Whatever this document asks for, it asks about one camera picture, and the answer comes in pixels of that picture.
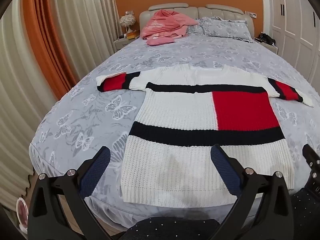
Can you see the white feather bedside lamp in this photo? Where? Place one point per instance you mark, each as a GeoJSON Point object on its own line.
{"type": "Point", "coordinates": [127, 21]}

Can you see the pink garment pile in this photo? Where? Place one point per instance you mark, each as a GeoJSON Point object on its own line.
{"type": "Point", "coordinates": [165, 25]}

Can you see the wall switch plate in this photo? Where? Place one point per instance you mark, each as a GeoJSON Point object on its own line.
{"type": "Point", "coordinates": [129, 12]}
{"type": "Point", "coordinates": [250, 14]}

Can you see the white red round object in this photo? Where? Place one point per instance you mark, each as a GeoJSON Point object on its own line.
{"type": "Point", "coordinates": [22, 213]}

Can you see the white red navy knit sweater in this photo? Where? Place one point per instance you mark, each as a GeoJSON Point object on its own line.
{"type": "Point", "coordinates": [175, 120]}

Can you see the white panelled wardrobe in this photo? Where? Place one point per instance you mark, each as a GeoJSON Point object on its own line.
{"type": "Point", "coordinates": [292, 17]}

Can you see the white curtain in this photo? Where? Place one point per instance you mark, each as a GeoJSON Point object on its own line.
{"type": "Point", "coordinates": [85, 17]}
{"type": "Point", "coordinates": [17, 92]}

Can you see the small folded pink garment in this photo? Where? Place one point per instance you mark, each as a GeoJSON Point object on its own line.
{"type": "Point", "coordinates": [160, 40]}

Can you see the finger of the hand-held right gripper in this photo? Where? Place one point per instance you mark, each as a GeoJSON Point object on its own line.
{"type": "Point", "coordinates": [312, 156]}

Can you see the grey nightstand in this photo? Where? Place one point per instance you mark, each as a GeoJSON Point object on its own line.
{"type": "Point", "coordinates": [122, 43]}

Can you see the grey butterfly print pillow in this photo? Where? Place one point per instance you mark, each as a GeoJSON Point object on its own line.
{"type": "Point", "coordinates": [222, 28]}

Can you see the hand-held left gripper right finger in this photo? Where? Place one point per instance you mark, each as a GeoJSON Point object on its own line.
{"type": "Point", "coordinates": [221, 163]}

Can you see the grey butterfly print bedspread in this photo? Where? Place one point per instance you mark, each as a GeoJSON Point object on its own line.
{"type": "Point", "coordinates": [105, 62]}

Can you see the orange curtain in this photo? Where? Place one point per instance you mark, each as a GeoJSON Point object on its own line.
{"type": "Point", "coordinates": [47, 30]}

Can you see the person's dark studded pants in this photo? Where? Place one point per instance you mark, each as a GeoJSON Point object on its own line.
{"type": "Point", "coordinates": [170, 230]}

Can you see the beige leather headboard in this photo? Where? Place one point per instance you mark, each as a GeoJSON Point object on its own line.
{"type": "Point", "coordinates": [200, 11]}

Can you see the white nightstand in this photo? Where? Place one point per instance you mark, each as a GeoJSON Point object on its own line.
{"type": "Point", "coordinates": [271, 47]}

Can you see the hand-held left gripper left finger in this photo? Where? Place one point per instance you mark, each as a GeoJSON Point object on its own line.
{"type": "Point", "coordinates": [98, 163]}

